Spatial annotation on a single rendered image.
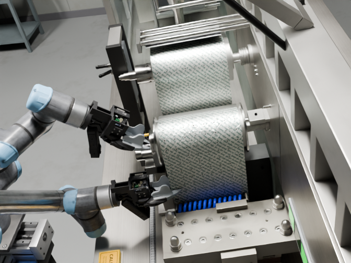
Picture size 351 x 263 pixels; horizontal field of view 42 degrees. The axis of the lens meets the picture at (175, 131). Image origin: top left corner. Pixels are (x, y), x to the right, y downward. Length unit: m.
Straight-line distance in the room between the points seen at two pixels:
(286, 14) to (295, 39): 0.05
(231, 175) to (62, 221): 1.77
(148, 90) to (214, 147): 0.95
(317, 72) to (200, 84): 0.67
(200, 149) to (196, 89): 0.24
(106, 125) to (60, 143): 2.30
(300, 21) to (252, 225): 0.66
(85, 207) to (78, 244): 1.42
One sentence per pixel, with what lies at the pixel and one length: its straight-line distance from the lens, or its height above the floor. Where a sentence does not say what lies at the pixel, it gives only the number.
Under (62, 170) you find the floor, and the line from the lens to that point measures 3.33.
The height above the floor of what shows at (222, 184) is 1.09.
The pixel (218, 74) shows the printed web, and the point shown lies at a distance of 1.44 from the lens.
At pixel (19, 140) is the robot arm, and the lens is 1.28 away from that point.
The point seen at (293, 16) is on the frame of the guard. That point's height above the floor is 1.69.
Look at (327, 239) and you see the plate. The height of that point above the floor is 1.42.
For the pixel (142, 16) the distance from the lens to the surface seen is 2.22.
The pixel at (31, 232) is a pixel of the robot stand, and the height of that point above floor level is 0.74.
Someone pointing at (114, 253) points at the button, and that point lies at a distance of 1.54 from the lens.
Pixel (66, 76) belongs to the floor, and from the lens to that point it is 4.35.
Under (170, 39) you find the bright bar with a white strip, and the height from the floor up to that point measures 1.45.
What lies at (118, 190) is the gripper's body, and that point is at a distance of 1.40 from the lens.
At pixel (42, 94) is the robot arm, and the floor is 1.51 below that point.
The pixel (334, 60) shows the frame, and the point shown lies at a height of 1.65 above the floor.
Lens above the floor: 2.13
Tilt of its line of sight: 40 degrees down
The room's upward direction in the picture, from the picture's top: 13 degrees counter-clockwise
